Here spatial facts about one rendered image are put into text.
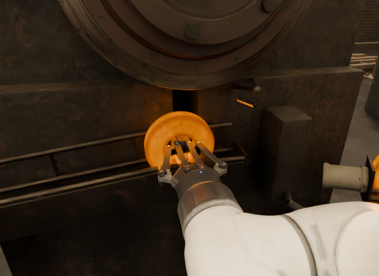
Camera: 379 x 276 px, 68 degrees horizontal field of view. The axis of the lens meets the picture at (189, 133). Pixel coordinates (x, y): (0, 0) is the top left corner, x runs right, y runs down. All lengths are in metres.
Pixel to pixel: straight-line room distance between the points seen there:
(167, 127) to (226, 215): 0.27
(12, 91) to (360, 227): 0.63
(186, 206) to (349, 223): 0.20
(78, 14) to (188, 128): 0.29
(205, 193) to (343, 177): 0.39
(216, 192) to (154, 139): 0.23
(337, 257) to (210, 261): 0.13
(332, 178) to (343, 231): 0.36
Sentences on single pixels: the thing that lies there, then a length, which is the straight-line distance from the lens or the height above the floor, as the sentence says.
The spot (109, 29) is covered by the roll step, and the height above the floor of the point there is 0.99.
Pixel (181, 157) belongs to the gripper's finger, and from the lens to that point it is 0.53.
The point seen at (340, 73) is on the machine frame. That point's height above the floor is 0.87.
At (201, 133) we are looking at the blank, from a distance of 0.60.
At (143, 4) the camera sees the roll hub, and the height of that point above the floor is 1.03.
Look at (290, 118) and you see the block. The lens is 0.66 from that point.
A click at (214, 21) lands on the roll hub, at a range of 0.45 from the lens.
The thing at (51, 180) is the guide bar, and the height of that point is 0.68.
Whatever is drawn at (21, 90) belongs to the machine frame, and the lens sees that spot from 0.67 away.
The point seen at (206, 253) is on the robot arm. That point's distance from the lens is 0.33.
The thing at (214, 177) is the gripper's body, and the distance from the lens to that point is 0.45.
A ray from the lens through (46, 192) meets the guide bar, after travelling 0.65.
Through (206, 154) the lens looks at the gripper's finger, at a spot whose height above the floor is 0.77.
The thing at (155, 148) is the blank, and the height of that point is 0.75.
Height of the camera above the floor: 1.04
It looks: 25 degrees down
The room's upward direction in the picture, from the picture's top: straight up
